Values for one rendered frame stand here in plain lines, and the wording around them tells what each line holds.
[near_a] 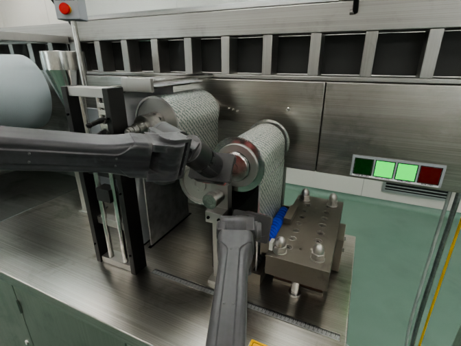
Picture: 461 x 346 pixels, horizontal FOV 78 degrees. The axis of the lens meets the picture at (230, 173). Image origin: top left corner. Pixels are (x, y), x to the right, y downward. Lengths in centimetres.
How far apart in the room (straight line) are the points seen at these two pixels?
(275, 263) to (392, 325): 149
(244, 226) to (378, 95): 60
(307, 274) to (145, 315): 42
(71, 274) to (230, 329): 72
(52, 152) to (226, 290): 30
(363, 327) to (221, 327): 176
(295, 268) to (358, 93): 54
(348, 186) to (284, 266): 283
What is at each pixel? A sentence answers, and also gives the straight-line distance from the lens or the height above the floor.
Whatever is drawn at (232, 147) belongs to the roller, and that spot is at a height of 130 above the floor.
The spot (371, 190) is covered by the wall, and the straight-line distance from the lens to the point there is 356.
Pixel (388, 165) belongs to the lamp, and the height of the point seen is 120.
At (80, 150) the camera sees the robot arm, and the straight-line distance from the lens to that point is 45.
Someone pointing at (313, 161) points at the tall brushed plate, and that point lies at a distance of 102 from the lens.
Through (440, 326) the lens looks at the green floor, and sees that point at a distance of 234.
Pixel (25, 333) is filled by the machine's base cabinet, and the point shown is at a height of 57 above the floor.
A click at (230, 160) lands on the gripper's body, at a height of 130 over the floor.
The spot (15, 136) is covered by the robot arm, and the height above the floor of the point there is 141.
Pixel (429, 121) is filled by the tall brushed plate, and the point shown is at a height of 134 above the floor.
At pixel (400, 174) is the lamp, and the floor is 118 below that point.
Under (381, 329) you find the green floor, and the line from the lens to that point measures 214.
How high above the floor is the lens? 150
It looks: 22 degrees down
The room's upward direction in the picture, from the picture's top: straight up
